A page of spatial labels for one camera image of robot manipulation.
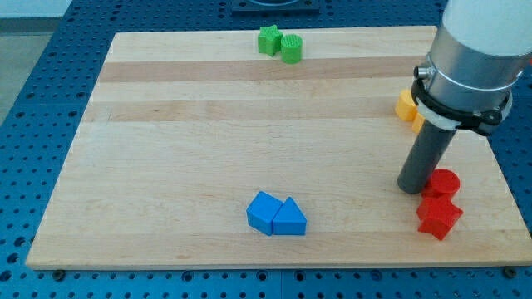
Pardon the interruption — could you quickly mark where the wooden board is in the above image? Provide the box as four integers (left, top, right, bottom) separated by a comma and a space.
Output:
26, 27, 531, 270

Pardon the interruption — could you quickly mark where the grey cylindrical pointer tool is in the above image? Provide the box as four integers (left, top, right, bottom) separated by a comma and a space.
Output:
397, 120, 456, 194

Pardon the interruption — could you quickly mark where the green cylinder block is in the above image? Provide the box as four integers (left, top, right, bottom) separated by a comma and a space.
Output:
281, 34, 303, 64

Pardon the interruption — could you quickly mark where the green star block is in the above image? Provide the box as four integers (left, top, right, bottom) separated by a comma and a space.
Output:
258, 25, 283, 56

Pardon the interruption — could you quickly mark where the red star block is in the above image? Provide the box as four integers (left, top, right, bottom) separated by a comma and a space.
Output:
416, 197, 463, 241

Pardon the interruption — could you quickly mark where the yellow block behind pointer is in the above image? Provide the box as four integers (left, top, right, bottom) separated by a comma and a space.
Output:
411, 113, 425, 134

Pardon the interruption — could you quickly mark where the yellow cylinder block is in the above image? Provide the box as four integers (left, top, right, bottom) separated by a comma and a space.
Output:
395, 89, 417, 122

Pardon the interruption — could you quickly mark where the blue triangle block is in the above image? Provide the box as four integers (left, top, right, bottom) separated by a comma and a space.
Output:
273, 197, 308, 236

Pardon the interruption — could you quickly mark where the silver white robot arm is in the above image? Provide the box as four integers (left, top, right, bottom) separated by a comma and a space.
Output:
411, 0, 531, 135

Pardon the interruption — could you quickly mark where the blue cube block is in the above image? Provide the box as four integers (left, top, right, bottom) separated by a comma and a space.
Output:
246, 191, 283, 236

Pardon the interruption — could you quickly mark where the red cylinder block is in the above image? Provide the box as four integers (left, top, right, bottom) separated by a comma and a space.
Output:
421, 169, 461, 200

